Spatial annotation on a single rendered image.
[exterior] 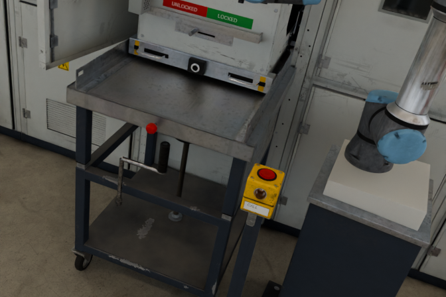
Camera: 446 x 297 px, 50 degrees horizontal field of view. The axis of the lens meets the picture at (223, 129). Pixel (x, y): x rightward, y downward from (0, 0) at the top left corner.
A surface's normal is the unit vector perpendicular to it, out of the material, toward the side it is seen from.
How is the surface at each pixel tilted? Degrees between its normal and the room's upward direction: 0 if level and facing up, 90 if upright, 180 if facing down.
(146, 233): 0
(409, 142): 96
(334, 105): 90
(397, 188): 3
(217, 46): 90
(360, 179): 3
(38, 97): 90
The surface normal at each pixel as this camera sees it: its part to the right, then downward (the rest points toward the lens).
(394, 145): -0.02, 0.60
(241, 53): -0.30, 0.44
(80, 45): 0.87, 0.36
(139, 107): 0.17, -0.85
